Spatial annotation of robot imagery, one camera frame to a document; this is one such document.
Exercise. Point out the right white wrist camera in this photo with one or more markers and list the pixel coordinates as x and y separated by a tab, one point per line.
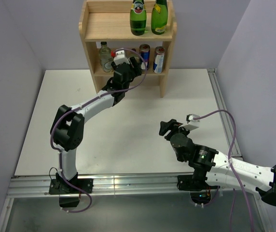
192	123

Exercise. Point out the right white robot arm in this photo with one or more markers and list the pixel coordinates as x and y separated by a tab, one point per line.
213	168

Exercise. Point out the aluminium frame rail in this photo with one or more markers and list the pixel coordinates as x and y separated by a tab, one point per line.
103	185
225	118

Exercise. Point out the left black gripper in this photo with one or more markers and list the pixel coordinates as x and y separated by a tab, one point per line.
136	69

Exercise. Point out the green bottle yellow label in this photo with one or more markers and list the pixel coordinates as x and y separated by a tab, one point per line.
159	17

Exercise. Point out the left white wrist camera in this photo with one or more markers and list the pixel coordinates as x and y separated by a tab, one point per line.
119	57

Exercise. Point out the green bottle red label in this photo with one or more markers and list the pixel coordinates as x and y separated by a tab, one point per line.
138	17

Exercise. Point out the aluminium frame rail right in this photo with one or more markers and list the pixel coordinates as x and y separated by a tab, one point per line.
225	118

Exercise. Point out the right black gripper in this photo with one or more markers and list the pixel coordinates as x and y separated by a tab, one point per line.
172	124

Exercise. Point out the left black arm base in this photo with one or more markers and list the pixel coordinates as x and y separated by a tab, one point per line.
69	197

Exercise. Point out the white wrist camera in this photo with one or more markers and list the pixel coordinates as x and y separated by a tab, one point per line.
119	57
192	123

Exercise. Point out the blue Red Bull can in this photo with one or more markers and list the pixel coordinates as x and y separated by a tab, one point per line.
144	51

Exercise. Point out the silver Red Bull can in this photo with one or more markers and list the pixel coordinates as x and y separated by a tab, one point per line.
159	55

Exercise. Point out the aluminium frame rail front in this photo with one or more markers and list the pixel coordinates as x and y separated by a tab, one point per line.
103	185

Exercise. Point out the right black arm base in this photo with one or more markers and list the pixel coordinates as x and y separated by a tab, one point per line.
201	193

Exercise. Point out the wooden two-tier shelf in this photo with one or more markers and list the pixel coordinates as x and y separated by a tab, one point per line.
108	20

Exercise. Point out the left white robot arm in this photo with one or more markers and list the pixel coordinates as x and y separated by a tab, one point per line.
68	127

